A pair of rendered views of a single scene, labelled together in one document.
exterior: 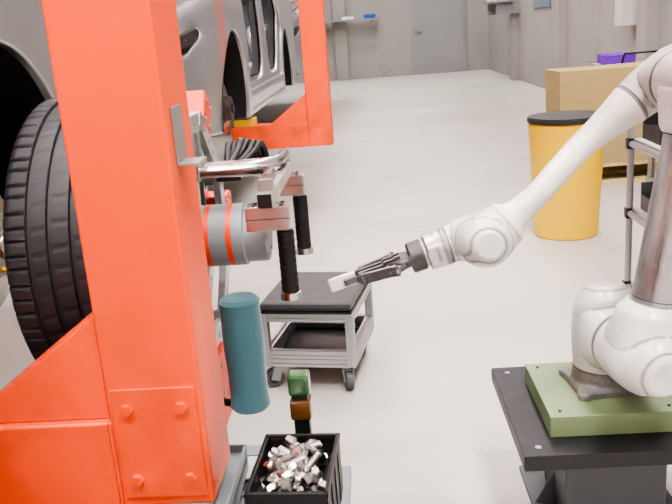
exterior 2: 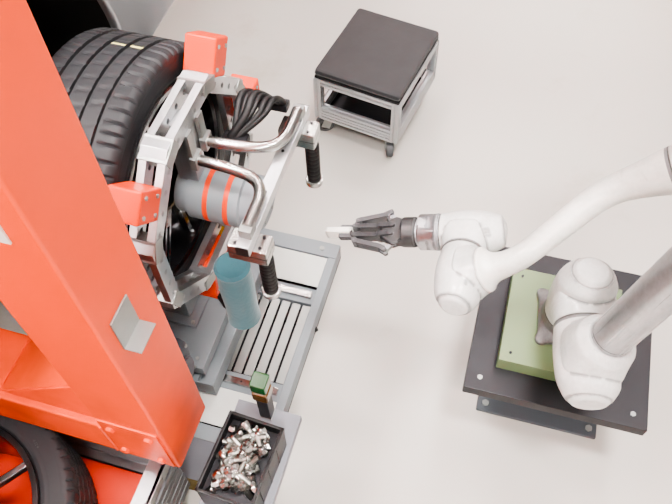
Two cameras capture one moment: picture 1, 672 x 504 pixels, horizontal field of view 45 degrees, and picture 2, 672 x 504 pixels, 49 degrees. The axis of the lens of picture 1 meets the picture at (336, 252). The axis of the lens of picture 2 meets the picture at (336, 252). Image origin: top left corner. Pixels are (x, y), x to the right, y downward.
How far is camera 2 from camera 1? 1.25 m
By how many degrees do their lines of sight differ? 42
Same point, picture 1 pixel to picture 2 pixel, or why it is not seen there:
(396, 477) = (390, 290)
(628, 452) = (548, 407)
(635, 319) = (582, 355)
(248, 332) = (237, 294)
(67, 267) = not seen: hidden behind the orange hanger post
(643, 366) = (570, 393)
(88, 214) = (54, 359)
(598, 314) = (570, 304)
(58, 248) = not seen: hidden behind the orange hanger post
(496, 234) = (461, 303)
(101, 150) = (53, 340)
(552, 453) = (487, 389)
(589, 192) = not seen: outside the picture
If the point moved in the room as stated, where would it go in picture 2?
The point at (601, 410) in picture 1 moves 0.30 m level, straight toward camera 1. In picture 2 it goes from (545, 362) to (499, 454)
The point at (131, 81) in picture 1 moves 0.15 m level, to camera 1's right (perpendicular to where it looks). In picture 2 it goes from (67, 321) to (158, 339)
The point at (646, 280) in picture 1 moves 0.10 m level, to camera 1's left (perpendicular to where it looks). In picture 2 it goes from (605, 334) to (561, 326)
